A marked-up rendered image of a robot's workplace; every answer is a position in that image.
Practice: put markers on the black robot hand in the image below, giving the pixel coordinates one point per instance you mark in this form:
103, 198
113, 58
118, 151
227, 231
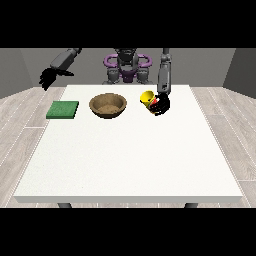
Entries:
49, 77
161, 104

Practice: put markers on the yellow cup with melon print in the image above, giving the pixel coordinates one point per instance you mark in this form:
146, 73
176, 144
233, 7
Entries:
147, 98

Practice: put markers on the green square pad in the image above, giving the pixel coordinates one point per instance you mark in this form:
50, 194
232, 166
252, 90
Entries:
62, 109

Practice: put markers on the brown wooden bowl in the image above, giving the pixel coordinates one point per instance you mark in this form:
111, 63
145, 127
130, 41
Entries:
108, 105

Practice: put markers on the grey robot trunk purple rings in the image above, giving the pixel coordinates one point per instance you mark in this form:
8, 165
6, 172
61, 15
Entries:
126, 68

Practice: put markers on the dark table leg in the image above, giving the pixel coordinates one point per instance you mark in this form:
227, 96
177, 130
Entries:
191, 205
64, 205

